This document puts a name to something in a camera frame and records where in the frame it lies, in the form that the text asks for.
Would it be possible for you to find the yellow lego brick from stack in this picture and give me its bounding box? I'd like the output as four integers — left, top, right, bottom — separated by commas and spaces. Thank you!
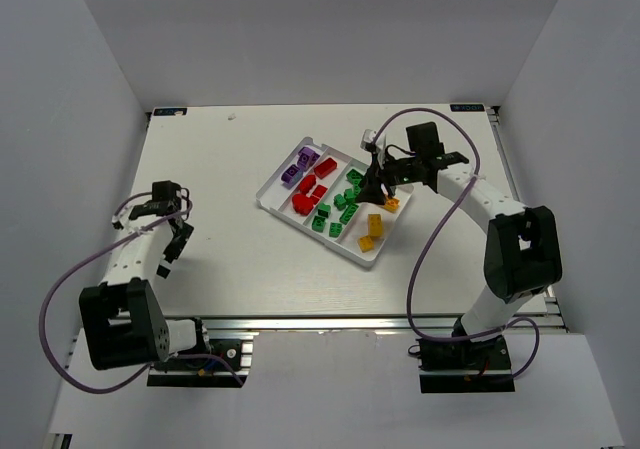
382, 197, 400, 213

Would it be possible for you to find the green studded lego plate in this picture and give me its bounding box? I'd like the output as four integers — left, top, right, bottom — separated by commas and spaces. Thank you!
346, 169, 363, 186

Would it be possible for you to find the red wedge lego brick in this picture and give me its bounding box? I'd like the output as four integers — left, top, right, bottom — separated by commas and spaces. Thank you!
311, 184, 328, 203

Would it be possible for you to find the red round lego brick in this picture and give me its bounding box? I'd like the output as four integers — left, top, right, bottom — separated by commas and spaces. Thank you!
291, 193, 314, 216

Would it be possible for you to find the small purple lego brick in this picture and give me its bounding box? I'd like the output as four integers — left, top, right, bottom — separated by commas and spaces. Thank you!
297, 151, 320, 171

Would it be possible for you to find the purple round lego brick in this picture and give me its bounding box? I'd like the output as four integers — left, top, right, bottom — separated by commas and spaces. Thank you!
281, 164, 304, 189

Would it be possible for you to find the yellow curved lego brick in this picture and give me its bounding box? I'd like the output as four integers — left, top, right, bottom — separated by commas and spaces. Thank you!
367, 213, 384, 239

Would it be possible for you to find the small yellow lego brick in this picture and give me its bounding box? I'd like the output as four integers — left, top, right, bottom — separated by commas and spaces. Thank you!
358, 236, 375, 253

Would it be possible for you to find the red curved lego brick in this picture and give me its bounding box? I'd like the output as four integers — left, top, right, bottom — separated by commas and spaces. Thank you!
298, 174, 317, 195

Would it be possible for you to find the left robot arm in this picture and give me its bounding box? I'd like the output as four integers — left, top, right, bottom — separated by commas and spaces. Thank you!
79, 181, 209, 370

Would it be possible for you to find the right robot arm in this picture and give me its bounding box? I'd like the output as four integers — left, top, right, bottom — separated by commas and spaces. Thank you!
356, 122, 562, 342

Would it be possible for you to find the white divided sorting tray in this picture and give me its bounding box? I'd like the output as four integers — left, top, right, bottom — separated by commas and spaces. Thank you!
256, 137, 414, 268

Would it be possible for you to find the blue table label right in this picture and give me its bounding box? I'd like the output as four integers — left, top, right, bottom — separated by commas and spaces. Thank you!
449, 103, 486, 113

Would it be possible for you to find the blue table label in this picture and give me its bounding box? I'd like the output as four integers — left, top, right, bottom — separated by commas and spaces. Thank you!
152, 107, 187, 117
449, 103, 486, 113

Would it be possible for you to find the blue table label left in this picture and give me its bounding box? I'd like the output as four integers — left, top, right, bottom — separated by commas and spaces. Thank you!
152, 107, 187, 117

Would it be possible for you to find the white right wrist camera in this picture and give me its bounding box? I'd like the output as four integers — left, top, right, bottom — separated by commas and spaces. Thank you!
360, 129, 386, 166

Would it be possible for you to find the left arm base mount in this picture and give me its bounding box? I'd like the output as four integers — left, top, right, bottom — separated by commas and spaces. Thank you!
146, 333, 253, 389

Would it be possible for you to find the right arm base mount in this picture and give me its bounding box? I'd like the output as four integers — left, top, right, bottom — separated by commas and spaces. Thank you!
408, 336, 515, 394

